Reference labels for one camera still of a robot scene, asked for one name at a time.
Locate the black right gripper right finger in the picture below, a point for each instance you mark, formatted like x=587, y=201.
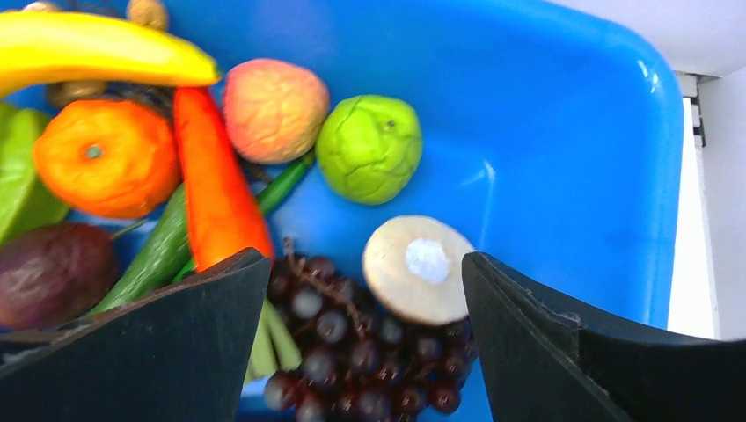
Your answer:
x=547, y=356

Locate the orange toy carrot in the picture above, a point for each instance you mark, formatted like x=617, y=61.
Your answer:
x=223, y=216

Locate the green toy chili pepper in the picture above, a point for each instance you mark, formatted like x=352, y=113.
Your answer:
x=165, y=255

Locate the blue plastic bin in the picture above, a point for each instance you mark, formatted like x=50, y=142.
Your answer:
x=552, y=138

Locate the green toy leaf vegetable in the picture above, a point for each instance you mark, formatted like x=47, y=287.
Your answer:
x=25, y=202

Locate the brown white toy mushroom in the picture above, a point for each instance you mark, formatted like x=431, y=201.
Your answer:
x=412, y=264

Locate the toy peach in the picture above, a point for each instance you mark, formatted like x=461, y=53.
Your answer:
x=274, y=110

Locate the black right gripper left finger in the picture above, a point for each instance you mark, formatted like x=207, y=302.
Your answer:
x=179, y=354

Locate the orange toy tangerine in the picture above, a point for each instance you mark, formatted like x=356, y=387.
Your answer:
x=110, y=158

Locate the green toy lime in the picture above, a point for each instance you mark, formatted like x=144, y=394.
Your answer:
x=369, y=148

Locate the dark toy grapes bunch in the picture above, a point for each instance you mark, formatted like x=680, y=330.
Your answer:
x=359, y=362

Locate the purple toy onion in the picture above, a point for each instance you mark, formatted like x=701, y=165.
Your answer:
x=53, y=274

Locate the yellow toy banana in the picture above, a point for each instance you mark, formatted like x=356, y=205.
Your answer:
x=50, y=47

